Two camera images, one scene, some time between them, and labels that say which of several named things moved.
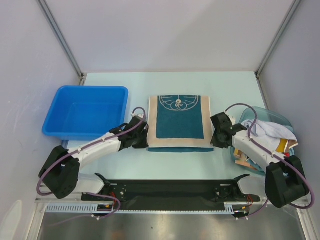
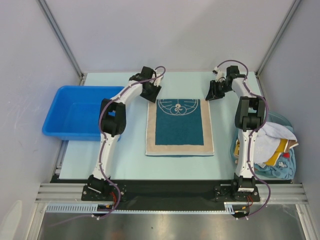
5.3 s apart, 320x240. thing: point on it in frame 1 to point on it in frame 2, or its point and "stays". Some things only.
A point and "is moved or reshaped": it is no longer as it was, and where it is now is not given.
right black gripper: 216,139 to 216,88
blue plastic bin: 84,112 stays
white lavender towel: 267,133 stays
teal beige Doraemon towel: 180,123 is moved or reshaped
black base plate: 176,192 stays
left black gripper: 144,144 to 152,97
